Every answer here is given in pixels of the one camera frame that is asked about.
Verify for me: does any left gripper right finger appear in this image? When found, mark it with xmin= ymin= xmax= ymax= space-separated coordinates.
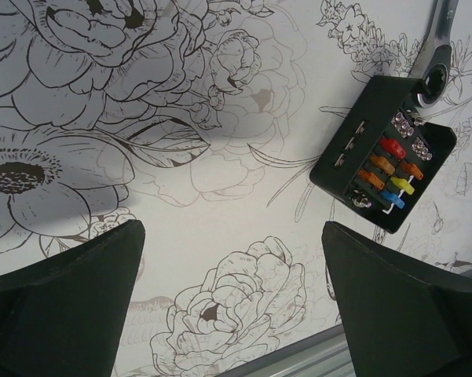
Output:
xmin=322 ymin=221 xmax=472 ymax=376

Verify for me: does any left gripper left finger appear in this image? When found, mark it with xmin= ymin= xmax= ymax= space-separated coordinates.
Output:
xmin=0 ymin=220 xmax=145 ymax=377

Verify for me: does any blue blade fuse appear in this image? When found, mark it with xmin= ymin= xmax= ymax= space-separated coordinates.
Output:
xmin=380 ymin=190 xmax=405 ymax=209

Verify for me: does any yellow blade fuse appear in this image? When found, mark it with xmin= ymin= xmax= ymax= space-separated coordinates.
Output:
xmin=390 ymin=177 xmax=415 ymax=195

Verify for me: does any black fuse box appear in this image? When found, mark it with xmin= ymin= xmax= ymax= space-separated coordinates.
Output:
xmin=309 ymin=76 xmax=457 ymax=233

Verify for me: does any red blade fuse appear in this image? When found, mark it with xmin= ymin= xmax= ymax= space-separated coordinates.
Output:
xmin=379 ymin=137 xmax=406 ymax=160

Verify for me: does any floral table mat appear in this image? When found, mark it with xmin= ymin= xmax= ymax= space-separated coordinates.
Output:
xmin=0 ymin=1 xmax=472 ymax=376

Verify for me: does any ratchet ring wrench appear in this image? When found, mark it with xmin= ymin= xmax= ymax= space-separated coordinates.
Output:
xmin=408 ymin=0 xmax=459 ymax=108

